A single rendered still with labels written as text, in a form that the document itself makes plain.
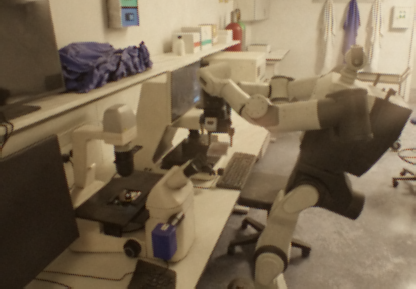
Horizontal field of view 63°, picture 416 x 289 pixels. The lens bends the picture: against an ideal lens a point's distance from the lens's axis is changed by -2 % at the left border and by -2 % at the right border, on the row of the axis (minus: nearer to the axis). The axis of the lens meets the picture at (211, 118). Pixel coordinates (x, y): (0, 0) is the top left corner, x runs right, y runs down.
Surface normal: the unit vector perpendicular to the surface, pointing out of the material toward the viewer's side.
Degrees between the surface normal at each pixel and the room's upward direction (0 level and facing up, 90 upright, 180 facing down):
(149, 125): 90
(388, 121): 90
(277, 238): 90
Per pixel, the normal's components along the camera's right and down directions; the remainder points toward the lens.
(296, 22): -0.29, 0.29
